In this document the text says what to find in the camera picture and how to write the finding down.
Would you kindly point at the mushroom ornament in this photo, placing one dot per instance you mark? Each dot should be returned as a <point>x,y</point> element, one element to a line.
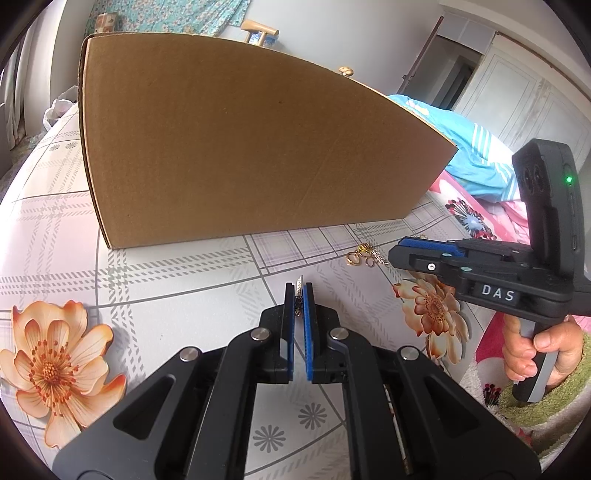
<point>345,71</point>

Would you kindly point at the white plastic bag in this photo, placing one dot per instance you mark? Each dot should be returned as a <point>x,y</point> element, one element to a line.
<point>60,110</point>

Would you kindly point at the blue cartoon blanket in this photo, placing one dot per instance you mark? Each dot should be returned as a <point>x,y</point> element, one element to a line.
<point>480,157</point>

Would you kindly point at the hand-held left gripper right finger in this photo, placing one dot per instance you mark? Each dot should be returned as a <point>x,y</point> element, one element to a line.
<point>308,332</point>

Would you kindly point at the wooden stand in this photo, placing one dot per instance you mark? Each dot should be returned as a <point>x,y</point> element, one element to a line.
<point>258,30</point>

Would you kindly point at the dark wooden door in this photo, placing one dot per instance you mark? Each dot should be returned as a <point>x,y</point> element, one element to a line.
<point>443,69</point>

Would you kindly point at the person's right forearm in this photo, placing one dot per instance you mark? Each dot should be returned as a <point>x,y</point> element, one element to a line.
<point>554,415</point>

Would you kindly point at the white wardrobe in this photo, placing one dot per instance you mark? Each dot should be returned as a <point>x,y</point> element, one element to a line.
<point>521,92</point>

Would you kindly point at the grey curtain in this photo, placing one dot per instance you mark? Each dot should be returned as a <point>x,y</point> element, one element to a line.
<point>27,92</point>

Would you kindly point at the person's right hand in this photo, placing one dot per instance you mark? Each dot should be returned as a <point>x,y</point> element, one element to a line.
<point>519,355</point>

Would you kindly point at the brown cardboard box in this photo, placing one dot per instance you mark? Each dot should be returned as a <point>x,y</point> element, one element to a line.
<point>231,161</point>

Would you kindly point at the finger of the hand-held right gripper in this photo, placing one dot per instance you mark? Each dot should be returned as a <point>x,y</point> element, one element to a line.
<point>415,265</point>
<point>429,247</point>

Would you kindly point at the silver dangle earring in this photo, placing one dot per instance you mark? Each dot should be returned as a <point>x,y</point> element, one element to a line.
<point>299,284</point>

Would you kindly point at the gold hoop earrings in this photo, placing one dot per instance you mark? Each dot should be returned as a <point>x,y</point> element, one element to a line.
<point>354,258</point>

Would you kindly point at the teal floral cloth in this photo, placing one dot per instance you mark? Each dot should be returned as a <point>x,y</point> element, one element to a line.
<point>175,14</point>

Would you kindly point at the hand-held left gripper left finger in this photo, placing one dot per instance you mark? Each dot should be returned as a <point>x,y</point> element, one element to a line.
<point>290,332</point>

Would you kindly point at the plaid floral bed sheet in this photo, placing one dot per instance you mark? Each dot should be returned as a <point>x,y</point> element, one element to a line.
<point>184,277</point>

